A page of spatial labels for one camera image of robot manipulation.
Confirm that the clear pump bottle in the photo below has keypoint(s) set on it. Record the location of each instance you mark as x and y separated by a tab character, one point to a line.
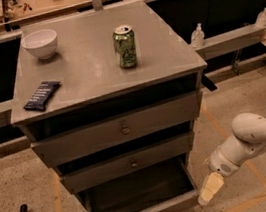
197	37
261	19

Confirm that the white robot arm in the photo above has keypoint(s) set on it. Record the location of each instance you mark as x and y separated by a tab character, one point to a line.
247	140

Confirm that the clear pump bottle right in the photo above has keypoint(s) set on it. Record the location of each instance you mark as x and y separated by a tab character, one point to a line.
261	19

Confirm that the grey drawer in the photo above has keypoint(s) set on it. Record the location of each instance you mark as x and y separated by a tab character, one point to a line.
127	163
163	187
91	138

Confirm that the grey wooden drawer cabinet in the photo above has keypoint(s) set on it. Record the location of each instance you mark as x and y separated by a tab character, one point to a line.
93	87

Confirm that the dark blue snack bar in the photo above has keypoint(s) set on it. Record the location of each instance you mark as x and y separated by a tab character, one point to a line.
42	96

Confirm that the white ceramic bowl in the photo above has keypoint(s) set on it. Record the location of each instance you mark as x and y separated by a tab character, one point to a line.
41	44

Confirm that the clear pump bottle left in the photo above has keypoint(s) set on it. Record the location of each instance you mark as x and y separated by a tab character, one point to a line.
197	37

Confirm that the green soda can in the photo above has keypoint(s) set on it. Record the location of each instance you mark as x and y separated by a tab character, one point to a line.
124	46

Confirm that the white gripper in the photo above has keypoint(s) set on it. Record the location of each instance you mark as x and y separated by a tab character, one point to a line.
221	163

